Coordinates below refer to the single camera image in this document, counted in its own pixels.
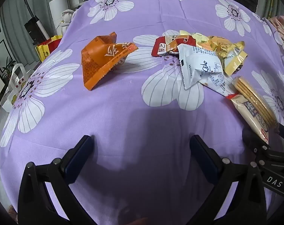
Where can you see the white cylinder appliance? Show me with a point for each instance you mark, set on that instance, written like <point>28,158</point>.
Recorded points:
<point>57,11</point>

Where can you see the black upright vacuum cleaner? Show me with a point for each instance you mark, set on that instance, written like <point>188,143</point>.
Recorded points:
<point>36,30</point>

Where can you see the red snack packet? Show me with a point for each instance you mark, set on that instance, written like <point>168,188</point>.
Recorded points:
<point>163,45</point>

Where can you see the white printed tote bag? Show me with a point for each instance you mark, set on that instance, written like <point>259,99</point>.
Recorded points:
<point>14,79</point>

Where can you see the yellow red paper bag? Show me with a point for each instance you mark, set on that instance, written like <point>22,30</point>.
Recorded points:
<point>44,49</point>

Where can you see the white snack packet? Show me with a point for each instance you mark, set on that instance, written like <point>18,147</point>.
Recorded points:
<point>216,84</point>
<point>198,65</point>

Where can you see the potted plant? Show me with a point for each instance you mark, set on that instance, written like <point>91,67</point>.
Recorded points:
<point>7,69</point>

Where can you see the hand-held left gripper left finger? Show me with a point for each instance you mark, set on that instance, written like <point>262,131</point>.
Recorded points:
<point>76,161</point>

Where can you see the pale yellow snack packet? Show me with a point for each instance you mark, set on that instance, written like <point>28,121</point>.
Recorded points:
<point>200,37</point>

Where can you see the gold cream snack packet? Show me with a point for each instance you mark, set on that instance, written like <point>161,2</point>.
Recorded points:
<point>235,63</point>

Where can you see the pink cloth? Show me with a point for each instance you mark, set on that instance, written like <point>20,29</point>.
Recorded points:
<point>280,23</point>

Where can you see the grey curtain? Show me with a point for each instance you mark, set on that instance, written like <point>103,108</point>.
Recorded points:
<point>13,23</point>

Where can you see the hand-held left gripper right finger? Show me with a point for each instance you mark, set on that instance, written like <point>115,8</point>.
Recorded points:
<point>202,157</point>

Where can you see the beige cracker packet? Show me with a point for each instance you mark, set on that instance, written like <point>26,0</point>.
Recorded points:
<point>252,107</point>

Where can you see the purple floral blanket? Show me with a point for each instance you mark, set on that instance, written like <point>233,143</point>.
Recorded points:
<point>123,112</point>

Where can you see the white stuffed bag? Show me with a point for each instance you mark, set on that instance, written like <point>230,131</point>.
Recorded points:
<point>67,16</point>

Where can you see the striped curtain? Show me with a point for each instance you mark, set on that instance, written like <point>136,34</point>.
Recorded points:
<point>271,3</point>

